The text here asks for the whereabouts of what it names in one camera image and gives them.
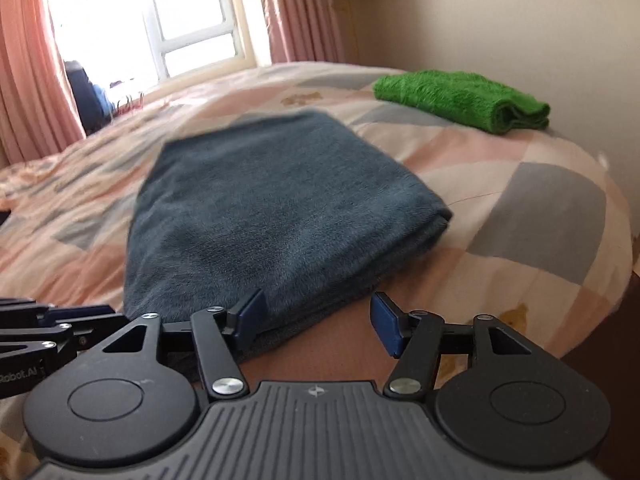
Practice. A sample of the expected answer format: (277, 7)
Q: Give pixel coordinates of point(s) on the green knitted sweater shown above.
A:
(450, 97)

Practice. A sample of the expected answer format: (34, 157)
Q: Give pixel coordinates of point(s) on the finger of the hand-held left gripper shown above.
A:
(75, 313)
(50, 345)

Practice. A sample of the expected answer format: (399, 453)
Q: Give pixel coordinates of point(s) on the dark blue bag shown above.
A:
(87, 95)

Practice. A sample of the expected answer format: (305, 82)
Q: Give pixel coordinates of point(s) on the pink grey checkered quilt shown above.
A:
(540, 220)

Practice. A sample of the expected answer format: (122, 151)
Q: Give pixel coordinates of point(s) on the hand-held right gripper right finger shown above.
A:
(387, 322)

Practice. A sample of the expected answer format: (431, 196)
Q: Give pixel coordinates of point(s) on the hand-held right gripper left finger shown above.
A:
(249, 320)

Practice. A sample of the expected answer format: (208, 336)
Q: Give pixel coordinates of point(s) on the white framed window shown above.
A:
(190, 10)

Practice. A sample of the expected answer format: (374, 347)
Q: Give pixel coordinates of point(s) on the blue denim jeans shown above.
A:
(275, 210)

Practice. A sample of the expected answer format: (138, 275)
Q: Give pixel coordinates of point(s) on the pink curtain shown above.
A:
(300, 10)
(30, 60)

